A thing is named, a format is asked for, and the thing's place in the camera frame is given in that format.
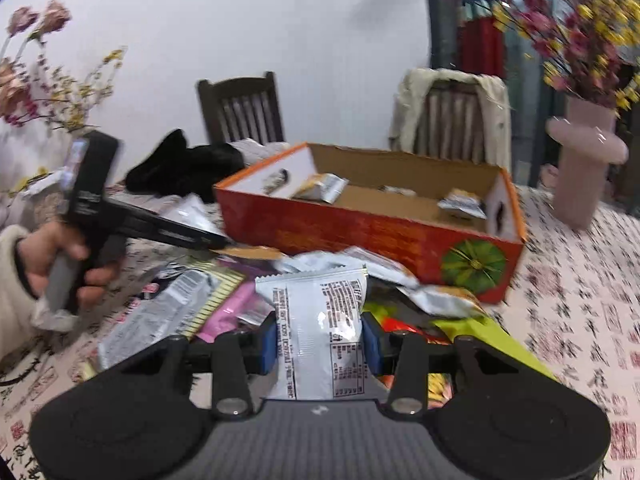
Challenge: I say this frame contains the dark framed glass door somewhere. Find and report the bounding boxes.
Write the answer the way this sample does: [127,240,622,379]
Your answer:
[425,0,640,201]

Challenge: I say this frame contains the red hanging clothes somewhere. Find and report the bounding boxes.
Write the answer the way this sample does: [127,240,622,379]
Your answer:
[457,15,506,78]

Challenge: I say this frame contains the dried flower bouquet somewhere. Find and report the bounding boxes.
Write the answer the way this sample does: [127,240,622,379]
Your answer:
[0,0,126,136]

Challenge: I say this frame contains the pink and yellow flower bouquet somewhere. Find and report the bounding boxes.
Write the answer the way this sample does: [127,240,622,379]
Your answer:
[425,0,640,111]

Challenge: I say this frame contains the chair with beige jacket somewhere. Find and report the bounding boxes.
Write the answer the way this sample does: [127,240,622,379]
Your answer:
[389,67,512,166]

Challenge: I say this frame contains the orange cardboard box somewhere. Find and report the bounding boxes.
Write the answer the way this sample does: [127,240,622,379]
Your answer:
[214,142,526,306]

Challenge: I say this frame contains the black cloth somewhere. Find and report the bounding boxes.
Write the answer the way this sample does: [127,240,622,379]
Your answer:
[124,129,246,205]

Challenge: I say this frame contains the white printed snack packet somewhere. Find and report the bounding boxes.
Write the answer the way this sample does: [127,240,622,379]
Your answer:
[255,267,371,401]

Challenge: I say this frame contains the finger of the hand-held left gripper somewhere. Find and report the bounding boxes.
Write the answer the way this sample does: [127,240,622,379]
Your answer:
[127,209,234,252]

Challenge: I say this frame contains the pink vase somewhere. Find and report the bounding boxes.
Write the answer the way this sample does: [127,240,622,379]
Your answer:
[545,95,630,231]

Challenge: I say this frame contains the dark wooden chair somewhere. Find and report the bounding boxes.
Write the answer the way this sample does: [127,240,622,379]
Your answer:
[196,71,286,146]
[415,80,501,163]

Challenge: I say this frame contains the pile of mixed snack packets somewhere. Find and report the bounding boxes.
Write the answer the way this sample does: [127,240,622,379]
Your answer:
[80,195,558,411]

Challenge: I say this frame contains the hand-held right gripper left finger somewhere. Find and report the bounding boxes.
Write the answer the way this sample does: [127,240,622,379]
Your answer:
[107,312,278,418]

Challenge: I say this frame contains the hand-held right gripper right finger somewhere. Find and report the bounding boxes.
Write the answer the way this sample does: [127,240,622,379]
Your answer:
[361,312,537,418]

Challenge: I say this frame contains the floral patterned cushion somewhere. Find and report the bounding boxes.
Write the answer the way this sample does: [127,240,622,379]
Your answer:
[230,137,291,166]

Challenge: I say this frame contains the person's left hand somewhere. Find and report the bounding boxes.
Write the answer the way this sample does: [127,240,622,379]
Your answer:
[17,220,121,311]

